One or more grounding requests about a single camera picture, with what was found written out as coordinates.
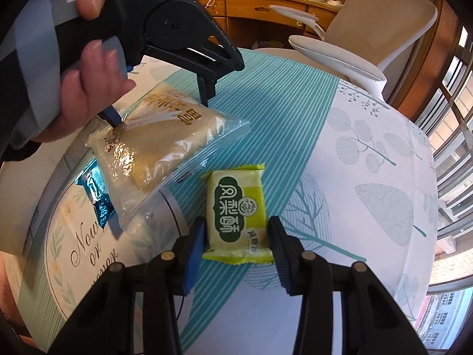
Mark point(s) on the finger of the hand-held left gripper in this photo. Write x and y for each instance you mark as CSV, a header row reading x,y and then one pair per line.
x,y
112,116
206,88

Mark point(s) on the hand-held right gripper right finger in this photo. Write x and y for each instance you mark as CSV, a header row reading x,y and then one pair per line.
x,y
281,262

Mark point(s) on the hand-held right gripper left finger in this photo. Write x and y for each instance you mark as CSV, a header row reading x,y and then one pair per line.
x,y
194,259

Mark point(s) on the clear packet of beige flatbread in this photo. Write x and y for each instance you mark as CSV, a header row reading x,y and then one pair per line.
x,y
166,133

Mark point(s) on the yellow-green pastry packet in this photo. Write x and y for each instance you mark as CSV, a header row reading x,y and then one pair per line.
x,y
232,207

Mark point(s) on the blue foil snack packet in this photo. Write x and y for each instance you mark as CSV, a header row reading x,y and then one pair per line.
x,y
98,198

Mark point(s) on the floral printed round box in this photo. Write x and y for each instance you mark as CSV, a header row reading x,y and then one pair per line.
x,y
92,251

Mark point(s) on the person's left forearm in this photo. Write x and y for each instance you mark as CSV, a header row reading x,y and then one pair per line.
x,y
33,44

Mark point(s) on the person's left hand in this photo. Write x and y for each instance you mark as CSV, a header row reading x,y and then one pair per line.
x,y
92,77

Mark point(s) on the wooden desk with drawers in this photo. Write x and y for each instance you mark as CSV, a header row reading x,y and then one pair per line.
x,y
251,7

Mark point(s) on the beige office chair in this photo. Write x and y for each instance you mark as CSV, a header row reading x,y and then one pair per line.
x,y
369,26

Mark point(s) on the metal window grille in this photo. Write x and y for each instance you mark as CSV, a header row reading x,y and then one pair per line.
x,y
454,81

